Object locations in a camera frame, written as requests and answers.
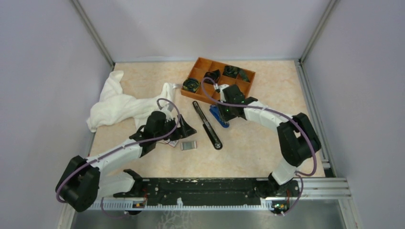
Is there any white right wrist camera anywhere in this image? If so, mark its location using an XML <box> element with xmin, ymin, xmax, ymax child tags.
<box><xmin>215</xmin><ymin>84</ymin><xmax>229</xmax><ymax>103</ymax></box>

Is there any red white staple box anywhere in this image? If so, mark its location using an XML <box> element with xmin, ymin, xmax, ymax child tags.
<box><xmin>168</xmin><ymin>140</ymin><xmax>179</xmax><ymax>147</ymax></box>

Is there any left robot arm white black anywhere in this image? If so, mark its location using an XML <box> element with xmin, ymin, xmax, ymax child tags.
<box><xmin>55</xmin><ymin>111</ymin><xmax>197</xmax><ymax>212</ymax></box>

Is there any black rolled tape red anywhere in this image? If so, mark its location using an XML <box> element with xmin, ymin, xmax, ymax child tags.
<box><xmin>203</xmin><ymin>69</ymin><xmax>221</xmax><ymax>85</ymax></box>

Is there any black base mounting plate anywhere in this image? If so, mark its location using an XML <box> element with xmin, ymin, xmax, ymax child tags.
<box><xmin>112</xmin><ymin>177</ymin><xmax>299</xmax><ymax>208</ymax></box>

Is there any orange compartment tray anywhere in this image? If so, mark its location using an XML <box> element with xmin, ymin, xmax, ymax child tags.
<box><xmin>181</xmin><ymin>57</ymin><xmax>256</xmax><ymax>104</ymax></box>

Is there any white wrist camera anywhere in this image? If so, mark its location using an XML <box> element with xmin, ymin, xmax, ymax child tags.
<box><xmin>215</xmin><ymin>84</ymin><xmax>229</xmax><ymax>103</ymax></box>
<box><xmin>160</xmin><ymin>103</ymin><xmax>174</xmax><ymax>120</ymax></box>

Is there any dark rolled tape top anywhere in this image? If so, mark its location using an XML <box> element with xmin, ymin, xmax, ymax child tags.
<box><xmin>223</xmin><ymin>65</ymin><xmax>250</xmax><ymax>83</ymax></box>

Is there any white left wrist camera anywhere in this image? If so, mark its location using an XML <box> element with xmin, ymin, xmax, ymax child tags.
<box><xmin>160</xmin><ymin>103</ymin><xmax>174</xmax><ymax>120</ymax></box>

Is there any silver staple strip tray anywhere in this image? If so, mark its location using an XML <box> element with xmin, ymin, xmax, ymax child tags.
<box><xmin>181</xmin><ymin>141</ymin><xmax>197</xmax><ymax>151</ymax></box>

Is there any white crumpled towel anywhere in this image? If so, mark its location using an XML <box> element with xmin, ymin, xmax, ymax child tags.
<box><xmin>86</xmin><ymin>71</ymin><xmax>179</xmax><ymax>133</ymax></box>

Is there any dark rolled tape green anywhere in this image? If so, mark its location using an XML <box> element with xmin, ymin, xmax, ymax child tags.
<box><xmin>182</xmin><ymin>78</ymin><xmax>200</xmax><ymax>93</ymax></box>

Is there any aluminium frame rail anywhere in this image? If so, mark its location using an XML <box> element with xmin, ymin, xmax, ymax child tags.
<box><xmin>64</xmin><ymin>177</ymin><xmax>352</xmax><ymax>211</ymax></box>

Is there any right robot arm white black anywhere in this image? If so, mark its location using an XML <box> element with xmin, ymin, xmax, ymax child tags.
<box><xmin>214</xmin><ymin>84</ymin><xmax>321</xmax><ymax>198</ymax></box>

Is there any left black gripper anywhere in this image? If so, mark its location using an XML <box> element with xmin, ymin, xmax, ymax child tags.
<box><xmin>155</xmin><ymin>114</ymin><xmax>197</xmax><ymax>142</ymax></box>

